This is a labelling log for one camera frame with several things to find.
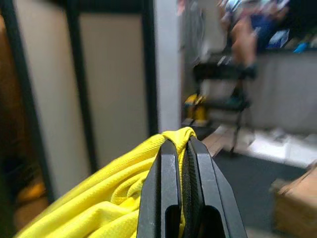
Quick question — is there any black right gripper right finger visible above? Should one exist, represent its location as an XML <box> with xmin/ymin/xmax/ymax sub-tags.
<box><xmin>183</xmin><ymin>137</ymin><xmax>248</xmax><ymax>238</ymax></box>

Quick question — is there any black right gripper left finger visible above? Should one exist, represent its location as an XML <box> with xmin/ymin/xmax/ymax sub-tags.
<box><xmin>137</xmin><ymin>138</ymin><xmax>183</xmax><ymax>238</ymax></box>

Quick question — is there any yellow garment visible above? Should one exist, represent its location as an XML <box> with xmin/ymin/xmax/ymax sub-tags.
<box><xmin>14</xmin><ymin>126</ymin><xmax>199</xmax><ymax>238</ymax></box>

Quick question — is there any black floor mat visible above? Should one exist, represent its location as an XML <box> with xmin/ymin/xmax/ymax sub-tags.
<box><xmin>198</xmin><ymin>130</ymin><xmax>309</xmax><ymax>225</ymax></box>

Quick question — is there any plain brown cardboard box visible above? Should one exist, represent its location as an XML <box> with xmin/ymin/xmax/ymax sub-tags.
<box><xmin>269</xmin><ymin>160</ymin><xmax>317</xmax><ymax>238</ymax></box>

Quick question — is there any yellow container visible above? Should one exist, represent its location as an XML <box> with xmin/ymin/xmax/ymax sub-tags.
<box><xmin>183</xmin><ymin>94</ymin><xmax>207</xmax><ymax>126</ymax></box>

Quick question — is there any black bag on rack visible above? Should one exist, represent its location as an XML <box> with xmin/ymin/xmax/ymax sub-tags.
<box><xmin>192</xmin><ymin>56</ymin><xmax>259</xmax><ymax>157</ymax></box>

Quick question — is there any black framed beige partition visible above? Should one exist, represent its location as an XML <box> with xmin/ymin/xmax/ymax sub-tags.
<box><xmin>0</xmin><ymin>0</ymin><xmax>159</xmax><ymax>204</ymax></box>

